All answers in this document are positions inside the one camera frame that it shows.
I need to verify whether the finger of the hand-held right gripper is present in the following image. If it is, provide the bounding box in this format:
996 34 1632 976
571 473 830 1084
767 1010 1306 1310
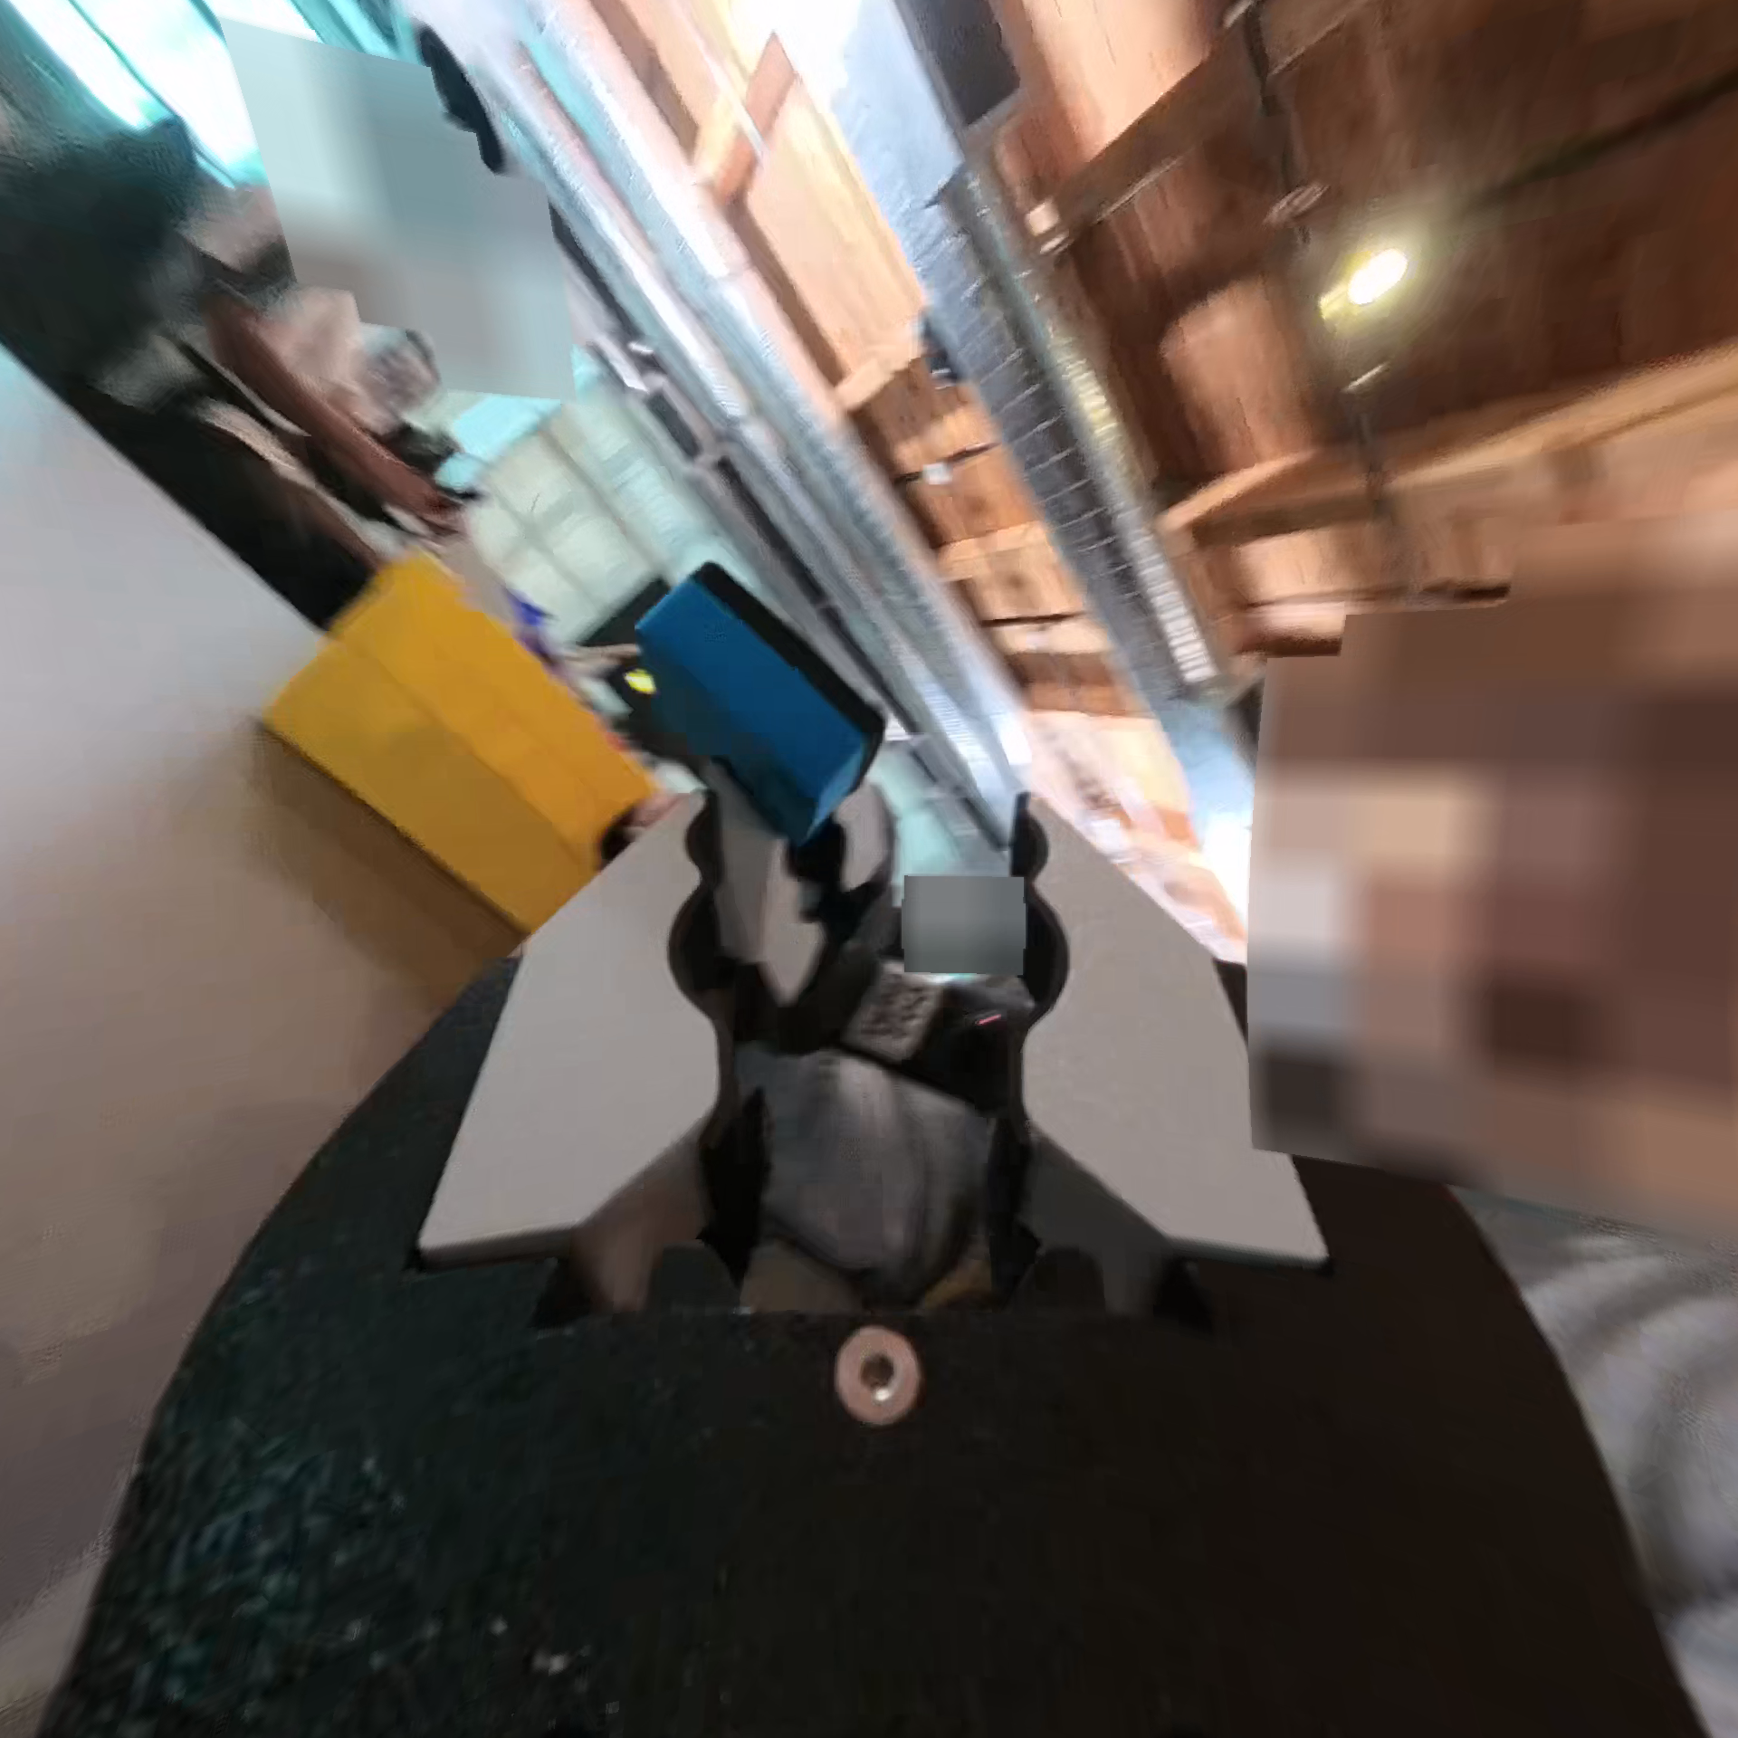
715 794 823 1013
815 816 900 978

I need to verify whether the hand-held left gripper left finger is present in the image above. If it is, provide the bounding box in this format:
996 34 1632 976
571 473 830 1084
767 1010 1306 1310
418 791 760 1271

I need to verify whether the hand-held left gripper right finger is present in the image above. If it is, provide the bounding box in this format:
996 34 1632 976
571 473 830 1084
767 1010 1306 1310
988 794 1328 1279

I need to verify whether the small blue box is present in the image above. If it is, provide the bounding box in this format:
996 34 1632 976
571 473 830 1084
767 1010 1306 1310
635 563 887 844

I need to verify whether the yellow plastic bin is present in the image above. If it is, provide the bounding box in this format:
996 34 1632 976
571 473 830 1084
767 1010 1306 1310
264 557 666 940

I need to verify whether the person's grey sweater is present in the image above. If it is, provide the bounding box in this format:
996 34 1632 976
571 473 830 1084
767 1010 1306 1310
1466 1182 1738 1644

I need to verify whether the ceiling lamp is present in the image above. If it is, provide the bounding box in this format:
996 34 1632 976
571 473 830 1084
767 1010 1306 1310
1317 242 1416 312

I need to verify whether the chair with black jacket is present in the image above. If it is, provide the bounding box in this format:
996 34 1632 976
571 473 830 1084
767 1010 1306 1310
0 115 355 627

